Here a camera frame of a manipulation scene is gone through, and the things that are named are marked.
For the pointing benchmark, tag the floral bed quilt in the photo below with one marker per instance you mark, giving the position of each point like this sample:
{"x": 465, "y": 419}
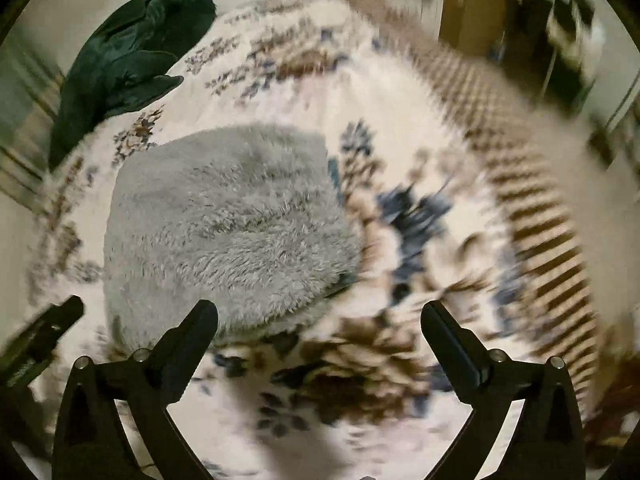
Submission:
{"x": 300, "y": 80}

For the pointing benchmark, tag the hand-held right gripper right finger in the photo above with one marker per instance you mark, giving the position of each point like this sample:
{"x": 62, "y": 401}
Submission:
{"x": 450, "y": 355}

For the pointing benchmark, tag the folded blue jeans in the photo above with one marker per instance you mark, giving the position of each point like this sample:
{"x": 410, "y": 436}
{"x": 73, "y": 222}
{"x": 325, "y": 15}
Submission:
{"x": 334, "y": 180}

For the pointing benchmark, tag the grey fleece pants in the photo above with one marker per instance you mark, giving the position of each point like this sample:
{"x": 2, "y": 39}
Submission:
{"x": 225, "y": 230}

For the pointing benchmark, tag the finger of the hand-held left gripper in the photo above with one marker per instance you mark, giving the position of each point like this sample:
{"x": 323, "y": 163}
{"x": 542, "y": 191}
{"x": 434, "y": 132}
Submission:
{"x": 52, "y": 322}

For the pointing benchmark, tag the green striped curtain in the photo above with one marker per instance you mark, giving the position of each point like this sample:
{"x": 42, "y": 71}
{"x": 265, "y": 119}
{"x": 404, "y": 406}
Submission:
{"x": 25, "y": 125}

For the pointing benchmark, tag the white nightstand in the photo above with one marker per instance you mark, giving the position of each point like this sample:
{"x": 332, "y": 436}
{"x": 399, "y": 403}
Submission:
{"x": 415, "y": 0}

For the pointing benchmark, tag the brown checked blanket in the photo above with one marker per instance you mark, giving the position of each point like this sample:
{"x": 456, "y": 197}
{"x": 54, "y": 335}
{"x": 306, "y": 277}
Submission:
{"x": 550, "y": 260}

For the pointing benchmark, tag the dark green blanket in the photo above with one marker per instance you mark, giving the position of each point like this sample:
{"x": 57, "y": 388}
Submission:
{"x": 125, "y": 65}

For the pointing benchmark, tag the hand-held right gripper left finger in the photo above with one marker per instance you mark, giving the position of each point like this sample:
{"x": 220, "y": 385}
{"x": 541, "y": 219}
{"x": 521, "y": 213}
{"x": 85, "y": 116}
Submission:
{"x": 187, "y": 355}

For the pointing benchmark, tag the black and white jacket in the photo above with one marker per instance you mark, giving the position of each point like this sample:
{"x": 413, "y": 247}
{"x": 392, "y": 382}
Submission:
{"x": 565, "y": 20}

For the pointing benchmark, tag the tall brown cardboard box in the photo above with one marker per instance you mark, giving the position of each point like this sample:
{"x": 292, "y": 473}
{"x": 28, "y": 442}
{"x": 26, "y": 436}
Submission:
{"x": 470, "y": 15}

